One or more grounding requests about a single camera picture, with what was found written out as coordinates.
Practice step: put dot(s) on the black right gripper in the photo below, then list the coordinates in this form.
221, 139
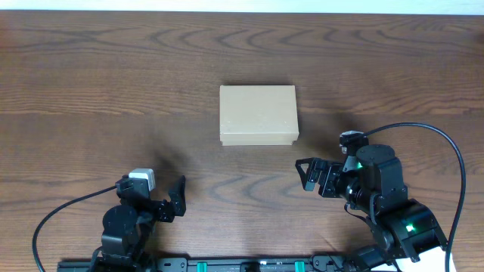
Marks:
326, 178

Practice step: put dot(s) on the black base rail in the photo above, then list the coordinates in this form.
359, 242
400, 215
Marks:
316, 263

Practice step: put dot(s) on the cardboard box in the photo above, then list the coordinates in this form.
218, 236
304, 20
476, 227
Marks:
251, 115

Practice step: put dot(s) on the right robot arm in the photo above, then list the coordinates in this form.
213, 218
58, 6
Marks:
371, 180

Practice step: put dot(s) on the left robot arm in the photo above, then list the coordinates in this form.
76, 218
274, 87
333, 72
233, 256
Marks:
128, 226

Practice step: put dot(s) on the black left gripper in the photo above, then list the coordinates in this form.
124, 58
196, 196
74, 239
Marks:
165, 210

